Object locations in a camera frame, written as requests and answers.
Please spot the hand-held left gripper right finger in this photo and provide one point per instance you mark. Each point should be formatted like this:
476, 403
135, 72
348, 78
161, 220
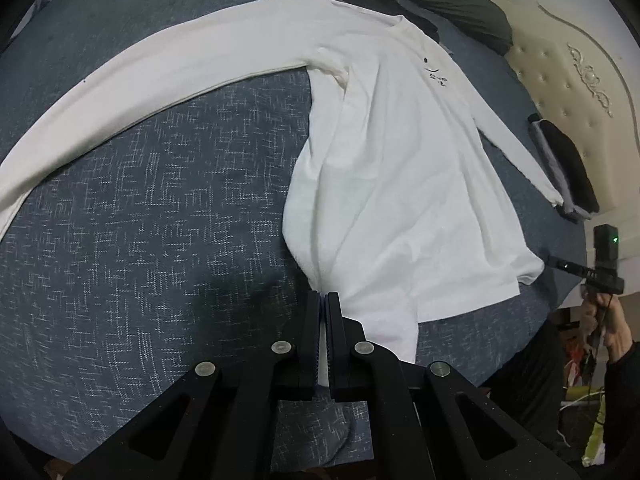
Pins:
336, 345

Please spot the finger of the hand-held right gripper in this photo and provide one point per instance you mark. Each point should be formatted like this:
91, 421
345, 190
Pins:
565, 265

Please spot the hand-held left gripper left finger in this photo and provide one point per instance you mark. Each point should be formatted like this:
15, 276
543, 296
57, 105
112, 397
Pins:
309, 345

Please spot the white long-sleeve shirt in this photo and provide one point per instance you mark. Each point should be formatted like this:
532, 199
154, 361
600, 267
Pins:
390, 170

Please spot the person's right forearm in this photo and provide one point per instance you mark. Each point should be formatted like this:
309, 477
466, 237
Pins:
625, 400

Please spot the pile of unfolded clothes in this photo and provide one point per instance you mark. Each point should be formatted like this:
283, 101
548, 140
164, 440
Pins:
431, 32

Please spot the person's right hand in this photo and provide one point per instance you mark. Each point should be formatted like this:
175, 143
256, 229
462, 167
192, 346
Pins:
612, 325

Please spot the folded grey garment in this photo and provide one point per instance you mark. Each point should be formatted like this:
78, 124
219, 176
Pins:
550, 160

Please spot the person's dark trousers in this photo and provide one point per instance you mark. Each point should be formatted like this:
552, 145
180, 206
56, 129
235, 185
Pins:
530, 380

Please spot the cream tufted headboard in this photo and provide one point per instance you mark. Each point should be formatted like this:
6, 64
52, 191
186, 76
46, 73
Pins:
565, 90

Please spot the colourful floor clutter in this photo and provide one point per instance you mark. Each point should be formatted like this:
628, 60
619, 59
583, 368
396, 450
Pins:
592, 435

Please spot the dark grey rolled duvet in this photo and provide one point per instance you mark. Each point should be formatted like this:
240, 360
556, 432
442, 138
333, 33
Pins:
465, 15

